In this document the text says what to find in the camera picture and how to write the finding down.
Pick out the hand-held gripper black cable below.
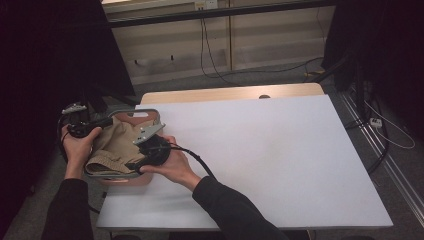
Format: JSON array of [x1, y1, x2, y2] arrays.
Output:
[[149, 142, 218, 182], [55, 111, 75, 164]]

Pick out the black curtain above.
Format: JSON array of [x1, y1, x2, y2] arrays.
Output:
[[321, 0, 424, 141], [0, 0, 136, 234]]

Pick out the white floor cable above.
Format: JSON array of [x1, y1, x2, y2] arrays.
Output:
[[363, 99, 417, 150]]

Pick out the left hand-held gripper black cable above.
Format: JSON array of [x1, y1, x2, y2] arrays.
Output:
[[55, 111, 75, 164]]

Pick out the pink basket with grey rim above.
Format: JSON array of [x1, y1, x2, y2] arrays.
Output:
[[83, 108, 164, 187]]

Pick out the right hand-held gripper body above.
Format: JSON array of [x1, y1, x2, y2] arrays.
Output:
[[132, 122, 173, 168]]

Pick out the white table board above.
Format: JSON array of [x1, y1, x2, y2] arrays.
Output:
[[95, 94, 395, 232]]

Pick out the wooden table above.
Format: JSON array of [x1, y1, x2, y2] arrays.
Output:
[[139, 82, 326, 105]]

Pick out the black floor cable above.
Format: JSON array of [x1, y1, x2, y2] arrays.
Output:
[[344, 83, 390, 175]]

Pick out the black metal stand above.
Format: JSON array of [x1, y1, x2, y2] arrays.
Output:
[[79, 83, 141, 116]]

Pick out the black hanging wall cable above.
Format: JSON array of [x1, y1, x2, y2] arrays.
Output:
[[199, 9, 325, 87]]

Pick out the person's left hand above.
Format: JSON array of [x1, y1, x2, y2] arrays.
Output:
[[61, 125, 103, 180]]

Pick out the right hand-held gripper black cable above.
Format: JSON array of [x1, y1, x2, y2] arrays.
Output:
[[149, 142, 218, 182]]

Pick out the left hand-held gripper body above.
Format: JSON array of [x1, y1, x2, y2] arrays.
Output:
[[61, 103, 102, 140]]

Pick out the white wall socket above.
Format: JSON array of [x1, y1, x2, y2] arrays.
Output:
[[194, 0, 219, 11]]

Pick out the khaki pants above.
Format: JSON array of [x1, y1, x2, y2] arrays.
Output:
[[84, 115, 157, 176]]

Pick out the person's right hand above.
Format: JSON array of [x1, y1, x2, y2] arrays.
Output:
[[139, 134, 203, 193]]

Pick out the black horizontal bar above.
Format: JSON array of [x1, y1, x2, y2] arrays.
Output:
[[107, 0, 336, 29]]

